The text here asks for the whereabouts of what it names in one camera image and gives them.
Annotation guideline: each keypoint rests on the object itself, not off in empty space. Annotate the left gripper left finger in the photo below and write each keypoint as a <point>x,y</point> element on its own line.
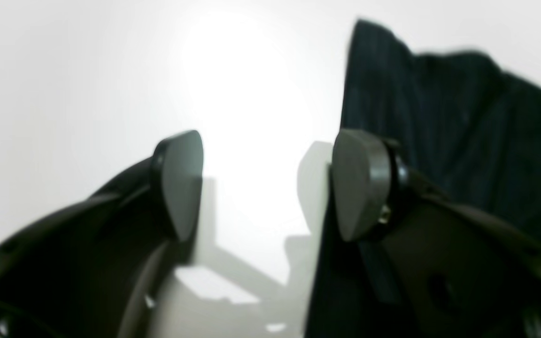
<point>85,271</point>

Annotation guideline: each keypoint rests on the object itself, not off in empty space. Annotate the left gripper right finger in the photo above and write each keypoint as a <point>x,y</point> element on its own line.
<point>445,270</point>

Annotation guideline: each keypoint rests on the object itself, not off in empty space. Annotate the black T-shirt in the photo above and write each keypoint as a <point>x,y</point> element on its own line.
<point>469,127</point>

